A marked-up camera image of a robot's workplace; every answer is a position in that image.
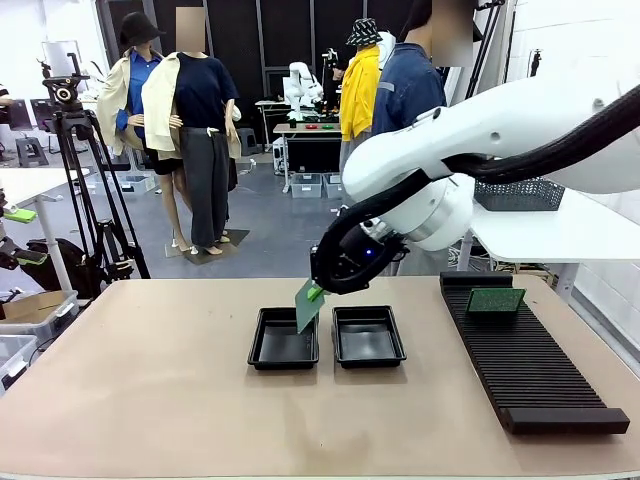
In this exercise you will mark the patterned bucket hat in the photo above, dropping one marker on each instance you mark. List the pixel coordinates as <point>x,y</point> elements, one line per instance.
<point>364,32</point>

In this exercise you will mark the grey woven plastic basket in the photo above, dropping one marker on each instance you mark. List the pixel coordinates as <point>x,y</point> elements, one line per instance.
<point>520,197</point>

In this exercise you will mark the black brimmed hat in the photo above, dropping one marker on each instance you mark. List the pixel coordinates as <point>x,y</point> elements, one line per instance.
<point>137,30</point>

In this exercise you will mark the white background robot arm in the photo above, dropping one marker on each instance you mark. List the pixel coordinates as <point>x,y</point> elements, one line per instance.
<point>295,82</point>

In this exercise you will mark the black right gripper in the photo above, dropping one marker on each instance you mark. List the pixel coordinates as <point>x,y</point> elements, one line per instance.
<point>352,257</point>

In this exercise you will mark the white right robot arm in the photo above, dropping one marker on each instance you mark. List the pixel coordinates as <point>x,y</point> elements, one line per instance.
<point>500,120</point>

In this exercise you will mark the black ESD tray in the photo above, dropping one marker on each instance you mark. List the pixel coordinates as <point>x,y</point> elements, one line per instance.
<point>368,339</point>
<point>280,350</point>

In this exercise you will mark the black light stand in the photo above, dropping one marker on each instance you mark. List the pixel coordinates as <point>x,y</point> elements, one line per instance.
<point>535,62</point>

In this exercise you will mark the clear bin with cardboard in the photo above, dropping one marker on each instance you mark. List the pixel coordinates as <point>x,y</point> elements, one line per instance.
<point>40,312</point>

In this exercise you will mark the mannequin in yellow hoodie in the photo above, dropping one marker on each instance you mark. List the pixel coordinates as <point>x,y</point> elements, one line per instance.
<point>357,90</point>

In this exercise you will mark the background work table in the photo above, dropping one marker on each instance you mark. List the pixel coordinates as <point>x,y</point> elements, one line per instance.
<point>305,129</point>

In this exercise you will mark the mannequin in navy t-shirt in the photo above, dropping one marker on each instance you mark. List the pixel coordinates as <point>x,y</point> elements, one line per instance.
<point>200,100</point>

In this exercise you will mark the black slotted board rack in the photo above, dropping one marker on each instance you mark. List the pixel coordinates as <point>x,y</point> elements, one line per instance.
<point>525,360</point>

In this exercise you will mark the black camera tripod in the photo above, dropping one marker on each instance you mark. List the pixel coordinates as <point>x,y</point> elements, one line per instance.
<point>75,150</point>

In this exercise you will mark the clear storage bin with latch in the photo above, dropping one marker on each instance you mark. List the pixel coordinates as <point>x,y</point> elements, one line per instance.
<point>15,357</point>

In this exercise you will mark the person in denim jacket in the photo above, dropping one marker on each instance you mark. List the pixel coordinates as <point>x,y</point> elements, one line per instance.
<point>405,95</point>

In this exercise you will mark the black step stool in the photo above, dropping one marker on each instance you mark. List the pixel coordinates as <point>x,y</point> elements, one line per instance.
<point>31,150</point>

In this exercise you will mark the mannequin in blue shirt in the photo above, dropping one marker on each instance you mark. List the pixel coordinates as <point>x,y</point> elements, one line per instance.
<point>135,85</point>

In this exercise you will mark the grey step stool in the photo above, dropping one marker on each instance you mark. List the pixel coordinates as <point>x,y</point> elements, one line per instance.
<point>248,140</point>

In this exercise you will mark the green circuit board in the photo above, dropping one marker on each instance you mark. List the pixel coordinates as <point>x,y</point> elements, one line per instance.
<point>495,300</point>
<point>306,315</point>

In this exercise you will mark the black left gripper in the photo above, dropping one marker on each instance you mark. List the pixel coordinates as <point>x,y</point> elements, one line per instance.
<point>10,252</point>

